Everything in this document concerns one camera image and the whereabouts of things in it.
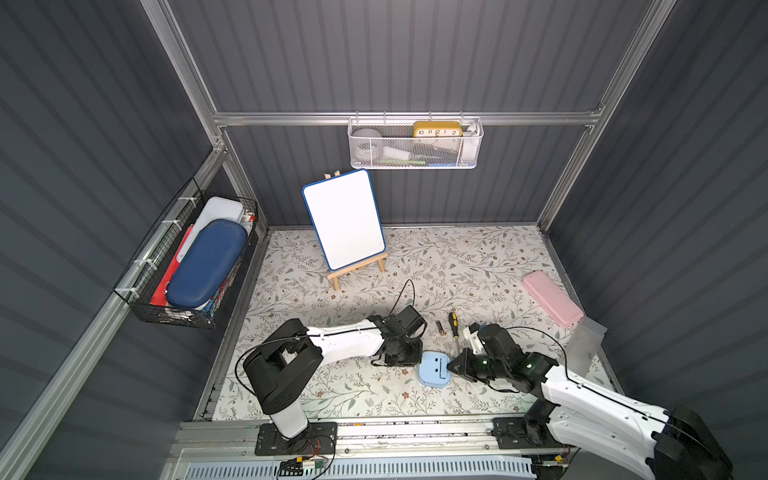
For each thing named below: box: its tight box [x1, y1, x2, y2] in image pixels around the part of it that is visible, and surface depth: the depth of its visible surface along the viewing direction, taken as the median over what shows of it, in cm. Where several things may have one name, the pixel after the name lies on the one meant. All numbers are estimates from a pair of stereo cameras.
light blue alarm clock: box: [418, 351, 451, 388], surface depth 82 cm
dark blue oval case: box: [166, 219, 248, 309], surface depth 69 cm
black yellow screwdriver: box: [448, 308, 460, 340], surface depth 95 cm
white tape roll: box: [351, 128, 384, 162], surface depth 88 cm
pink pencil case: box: [522, 270, 584, 326], surface depth 100 cm
